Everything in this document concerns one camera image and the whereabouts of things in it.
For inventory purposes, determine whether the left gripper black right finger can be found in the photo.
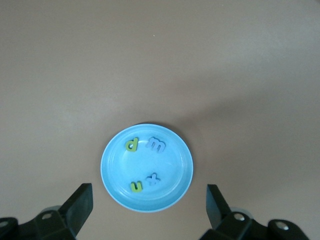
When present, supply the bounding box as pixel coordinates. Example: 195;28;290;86
199;184;311;240

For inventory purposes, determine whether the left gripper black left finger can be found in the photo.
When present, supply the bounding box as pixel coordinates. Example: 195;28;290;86
0;183;94;240

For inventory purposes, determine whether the green lowercase letter n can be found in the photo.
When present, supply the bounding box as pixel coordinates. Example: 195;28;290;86
130;180;144;194

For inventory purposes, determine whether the blue lowercase letter x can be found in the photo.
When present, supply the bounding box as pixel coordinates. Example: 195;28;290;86
145;172;161;186

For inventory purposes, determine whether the green lowercase letter p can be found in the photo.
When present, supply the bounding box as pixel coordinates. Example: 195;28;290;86
125;137;139;153

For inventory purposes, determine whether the blue lowercase letter m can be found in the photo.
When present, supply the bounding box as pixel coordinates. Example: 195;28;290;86
146;136;167;154

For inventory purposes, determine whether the blue plate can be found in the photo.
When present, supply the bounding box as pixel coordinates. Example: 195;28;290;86
100;123;195;214

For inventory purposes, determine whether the brown table cover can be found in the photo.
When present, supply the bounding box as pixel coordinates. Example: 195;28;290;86
0;0;320;240

